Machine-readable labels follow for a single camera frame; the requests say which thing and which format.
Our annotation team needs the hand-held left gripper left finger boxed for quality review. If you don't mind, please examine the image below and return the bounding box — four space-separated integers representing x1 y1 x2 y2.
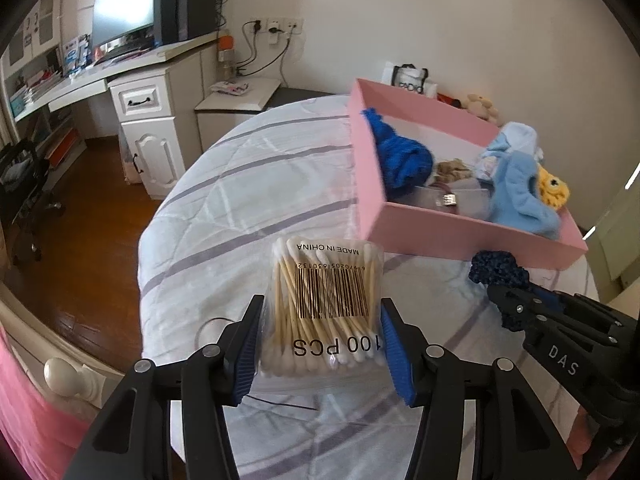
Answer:
60 294 266 480

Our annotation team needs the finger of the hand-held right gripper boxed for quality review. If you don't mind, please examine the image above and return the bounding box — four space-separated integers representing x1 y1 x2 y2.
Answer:
487 284 618 348
525 282 626 331

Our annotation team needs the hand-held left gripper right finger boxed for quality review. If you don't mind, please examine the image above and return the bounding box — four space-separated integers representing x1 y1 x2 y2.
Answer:
379 297 583 480

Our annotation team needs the navy scrunchie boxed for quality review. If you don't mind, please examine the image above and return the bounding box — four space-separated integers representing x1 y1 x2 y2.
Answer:
468 250 531 332

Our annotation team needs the pink cardboard box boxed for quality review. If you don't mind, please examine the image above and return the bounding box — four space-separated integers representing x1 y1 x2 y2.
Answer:
347 77 590 272

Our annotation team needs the cotton swab pack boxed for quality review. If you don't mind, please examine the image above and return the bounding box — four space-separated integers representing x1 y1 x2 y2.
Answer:
259 236 386 380

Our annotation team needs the light blue fleece item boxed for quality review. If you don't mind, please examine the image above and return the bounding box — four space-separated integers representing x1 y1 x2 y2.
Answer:
486 151 562 240

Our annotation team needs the clear packet with hair clip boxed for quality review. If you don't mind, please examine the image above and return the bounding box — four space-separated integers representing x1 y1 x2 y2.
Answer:
415 182 493 218

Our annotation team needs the blue cartoon printed cloth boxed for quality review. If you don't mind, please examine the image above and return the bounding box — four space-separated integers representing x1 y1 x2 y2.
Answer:
474 152 501 183

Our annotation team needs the tan scrunchie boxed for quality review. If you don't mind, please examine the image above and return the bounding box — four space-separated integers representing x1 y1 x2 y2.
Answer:
432 159 475 185

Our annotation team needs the light blue white baby hat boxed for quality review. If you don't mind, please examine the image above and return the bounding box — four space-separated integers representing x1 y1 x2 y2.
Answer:
500 121 543 156

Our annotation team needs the royal blue knit item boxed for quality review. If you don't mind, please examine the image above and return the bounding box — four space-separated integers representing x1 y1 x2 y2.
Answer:
361 106 435 200

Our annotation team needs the thin black hair band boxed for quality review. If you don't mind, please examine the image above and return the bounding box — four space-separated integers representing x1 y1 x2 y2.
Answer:
245 394 318 411
196 317 236 346

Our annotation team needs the white wardrobe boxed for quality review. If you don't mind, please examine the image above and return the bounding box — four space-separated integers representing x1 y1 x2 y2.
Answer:
582 160 640 306

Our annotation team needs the white bed footboard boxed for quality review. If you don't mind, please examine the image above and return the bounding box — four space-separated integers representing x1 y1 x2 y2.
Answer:
0 280 146 411

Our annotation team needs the beige plush toy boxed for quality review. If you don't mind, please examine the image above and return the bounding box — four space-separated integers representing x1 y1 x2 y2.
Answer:
460 92 501 123

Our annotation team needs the pink floral bedsheet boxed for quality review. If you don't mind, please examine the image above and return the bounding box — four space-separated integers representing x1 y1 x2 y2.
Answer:
0 320 101 480

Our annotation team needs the white tote bag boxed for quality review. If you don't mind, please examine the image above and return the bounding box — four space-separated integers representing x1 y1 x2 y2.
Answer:
382 62 437 98

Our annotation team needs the low white side table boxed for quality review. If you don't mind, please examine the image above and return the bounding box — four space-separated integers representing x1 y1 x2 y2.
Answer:
194 77 283 158

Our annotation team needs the white computer desk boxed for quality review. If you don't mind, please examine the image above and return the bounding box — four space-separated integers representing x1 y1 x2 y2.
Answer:
12 30 226 201

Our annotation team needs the pink patterned packet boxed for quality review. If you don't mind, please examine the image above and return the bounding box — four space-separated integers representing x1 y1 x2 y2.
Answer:
210 80 251 96

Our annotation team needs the orange storage box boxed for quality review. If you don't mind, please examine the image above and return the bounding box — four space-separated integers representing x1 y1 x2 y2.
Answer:
47 127 83 166

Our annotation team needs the black office chair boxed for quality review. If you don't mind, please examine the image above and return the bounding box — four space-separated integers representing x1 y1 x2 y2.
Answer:
0 139 66 266

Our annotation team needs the orange capped bottle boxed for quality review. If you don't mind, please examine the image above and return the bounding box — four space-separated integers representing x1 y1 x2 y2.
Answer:
216 34 236 81

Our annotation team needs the black keyboard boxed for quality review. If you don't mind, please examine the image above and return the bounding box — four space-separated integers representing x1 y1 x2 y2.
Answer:
95 42 153 67

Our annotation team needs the stack of books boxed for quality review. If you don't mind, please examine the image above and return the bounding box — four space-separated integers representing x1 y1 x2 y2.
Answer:
10 67 66 111

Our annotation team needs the blue and white packet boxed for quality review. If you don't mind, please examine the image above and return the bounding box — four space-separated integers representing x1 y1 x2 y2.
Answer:
61 34 93 71

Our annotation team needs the black computer tower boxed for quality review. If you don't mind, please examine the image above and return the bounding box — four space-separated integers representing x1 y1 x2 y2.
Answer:
152 0 219 47

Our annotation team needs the black computer monitor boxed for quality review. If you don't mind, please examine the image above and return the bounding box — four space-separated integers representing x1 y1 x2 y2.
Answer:
91 0 157 56

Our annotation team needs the white glass-door hutch cabinet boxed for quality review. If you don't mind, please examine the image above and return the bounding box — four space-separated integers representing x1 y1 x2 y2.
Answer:
0 0 66 78

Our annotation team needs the black power cable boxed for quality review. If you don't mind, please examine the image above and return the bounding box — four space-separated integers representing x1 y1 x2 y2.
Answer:
235 22 293 77

